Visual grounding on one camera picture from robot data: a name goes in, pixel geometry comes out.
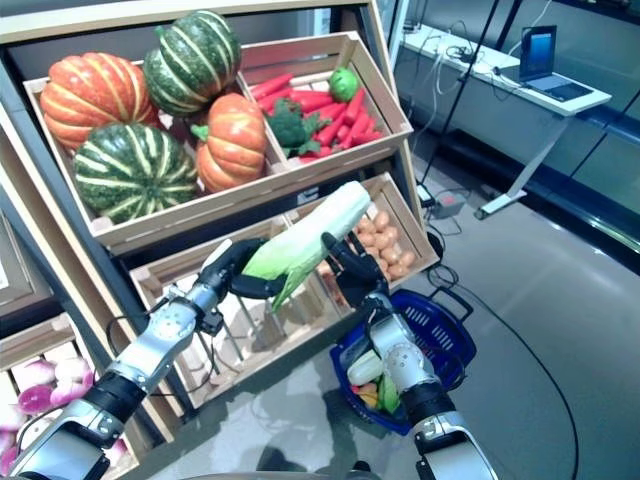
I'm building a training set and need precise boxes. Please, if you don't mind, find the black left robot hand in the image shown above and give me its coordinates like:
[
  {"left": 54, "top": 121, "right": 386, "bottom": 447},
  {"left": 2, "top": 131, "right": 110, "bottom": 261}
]
[{"left": 199, "top": 238, "right": 291, "bottom": 301}]

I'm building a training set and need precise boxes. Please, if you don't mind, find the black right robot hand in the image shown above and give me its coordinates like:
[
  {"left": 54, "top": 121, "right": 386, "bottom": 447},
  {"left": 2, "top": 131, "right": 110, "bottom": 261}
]
[{"left": 322, "top": 232, "right": 391, "bottom": 307}]

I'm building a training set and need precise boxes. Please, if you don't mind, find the blue plastic shopping basket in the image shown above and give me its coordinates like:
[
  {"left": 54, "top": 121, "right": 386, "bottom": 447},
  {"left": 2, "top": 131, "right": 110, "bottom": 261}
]
[{"left": 329, "top": 287, "right": 477, "bottom": 436}]

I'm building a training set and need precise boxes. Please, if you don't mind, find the wide wooden crate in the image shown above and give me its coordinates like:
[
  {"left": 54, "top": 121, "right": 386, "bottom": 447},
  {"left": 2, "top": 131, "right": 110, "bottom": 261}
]
[{"left": 22, "top": 59, "right": 291, "bottom": 256}]

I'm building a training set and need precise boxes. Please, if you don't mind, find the grey box red button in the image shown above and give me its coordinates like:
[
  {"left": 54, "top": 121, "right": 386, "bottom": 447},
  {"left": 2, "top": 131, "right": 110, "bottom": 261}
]
[{"left": 434, "top": 192, "right": 469, "bottom": 220}]

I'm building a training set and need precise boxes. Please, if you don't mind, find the orange pumpkin green stem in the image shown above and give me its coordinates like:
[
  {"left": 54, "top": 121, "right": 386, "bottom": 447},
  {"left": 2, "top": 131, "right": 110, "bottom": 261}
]
[{"left": 190, "top": 93, "right": 269, "bottom": 194}]

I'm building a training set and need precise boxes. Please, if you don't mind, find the green striped pumpkin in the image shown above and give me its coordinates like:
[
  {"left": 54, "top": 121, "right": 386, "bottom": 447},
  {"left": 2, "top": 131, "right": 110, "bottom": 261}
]
[
  {"left": 143, "top": 9, "right": 242, "bottom": 119},
  {"left": 73, "top": 122, "right": 200, "bottom": 226}
]

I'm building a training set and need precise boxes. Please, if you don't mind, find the dark green toy broccoli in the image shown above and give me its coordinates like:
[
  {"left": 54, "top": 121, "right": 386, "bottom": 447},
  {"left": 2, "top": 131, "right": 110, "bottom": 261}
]
[{"left": 264, "top": 98, "right": 331, "bottom": 157}]

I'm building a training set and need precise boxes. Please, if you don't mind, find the light green round vegetable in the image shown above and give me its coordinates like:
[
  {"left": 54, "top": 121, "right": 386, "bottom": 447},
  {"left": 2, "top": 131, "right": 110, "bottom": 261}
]
[{"left": 328, "top": 67, "right": 361, "bottom": 100}]

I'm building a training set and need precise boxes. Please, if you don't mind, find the black tripod pole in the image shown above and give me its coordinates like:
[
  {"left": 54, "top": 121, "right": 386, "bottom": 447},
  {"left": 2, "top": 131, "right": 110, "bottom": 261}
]
[{"left": 422, "top": 0, "right": 501, "bottom": 189}]

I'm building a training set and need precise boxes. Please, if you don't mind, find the large orange striped pumpkin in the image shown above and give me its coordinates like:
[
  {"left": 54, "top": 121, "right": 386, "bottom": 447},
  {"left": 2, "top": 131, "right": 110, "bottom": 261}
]
[{"left": 39, "top": 52, "right": 161, "bottom": 151}]

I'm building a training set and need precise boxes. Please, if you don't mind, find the wooden vegetable display shelf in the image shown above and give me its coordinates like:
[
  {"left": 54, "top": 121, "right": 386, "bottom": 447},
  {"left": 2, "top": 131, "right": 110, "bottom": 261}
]
[
  {"left": 0, "top": 209, "right": 56, "bottom": 326},
  {"left": 0, "top": 0, "right": 441, "bottom": 451}
]

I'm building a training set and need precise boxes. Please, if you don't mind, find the white desk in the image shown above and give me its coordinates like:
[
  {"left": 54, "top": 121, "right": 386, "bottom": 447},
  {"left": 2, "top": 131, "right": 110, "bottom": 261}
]
[{"left": 399, "top": 29, "right": 614, "bottom": 221}]

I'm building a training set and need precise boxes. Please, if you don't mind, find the open grey laptop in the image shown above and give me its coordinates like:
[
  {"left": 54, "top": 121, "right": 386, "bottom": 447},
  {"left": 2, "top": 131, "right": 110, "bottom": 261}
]
[{"left": 517, "top": 24, "right": 596, "bottom": 101}]

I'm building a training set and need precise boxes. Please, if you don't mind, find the white hanging cable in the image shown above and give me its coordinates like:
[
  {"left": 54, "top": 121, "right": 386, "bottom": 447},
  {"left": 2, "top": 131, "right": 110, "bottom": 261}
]
[{"left": 432, "top": 34, "right": 451, "bottom": 96}]

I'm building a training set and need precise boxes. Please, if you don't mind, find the long black floor cable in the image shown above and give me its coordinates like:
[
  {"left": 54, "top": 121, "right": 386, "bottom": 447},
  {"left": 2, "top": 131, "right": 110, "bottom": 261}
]
[{"left": 429, "top": 264, "right": 584, "bottom": 480}]

